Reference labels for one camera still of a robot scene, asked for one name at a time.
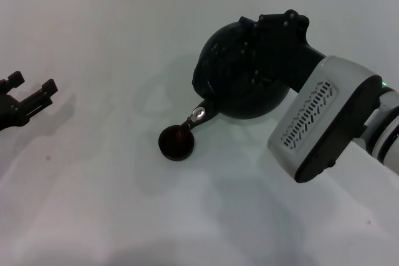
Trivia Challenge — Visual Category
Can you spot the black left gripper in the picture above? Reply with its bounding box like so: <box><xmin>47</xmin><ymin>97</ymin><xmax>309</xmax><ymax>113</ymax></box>
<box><xmin>0</xmin><ymin>71</ymin><xmax>59</xmax><ymax>132</ymax></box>

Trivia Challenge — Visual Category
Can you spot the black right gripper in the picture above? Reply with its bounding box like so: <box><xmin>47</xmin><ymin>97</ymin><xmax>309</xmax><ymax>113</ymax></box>
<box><xmin>210</xmin><ymin>8</ymin><xmax>328</xmax><ymax>93</ymax></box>

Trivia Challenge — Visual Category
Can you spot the dark brown small teacup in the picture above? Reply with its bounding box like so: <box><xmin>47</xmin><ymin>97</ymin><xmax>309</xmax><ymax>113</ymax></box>
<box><xmin>158</xmin><ymin>125</ymin><xmax>196</xmax><ymax>163</ymax></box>

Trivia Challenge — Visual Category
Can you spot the black round teapot with handle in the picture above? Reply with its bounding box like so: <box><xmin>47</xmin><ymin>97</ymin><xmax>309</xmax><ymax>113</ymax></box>
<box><xmin>186</xmin><ymin>21</ymin><xmax>296</xmax><ymax>131</ymax></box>

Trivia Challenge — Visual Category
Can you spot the white vented wrist housing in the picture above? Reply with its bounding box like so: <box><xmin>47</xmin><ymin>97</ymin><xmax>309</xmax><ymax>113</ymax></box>
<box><xmin>267</xmin><ymin>55</ymin><xmax>383</xmax><ymax>184</ymax></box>

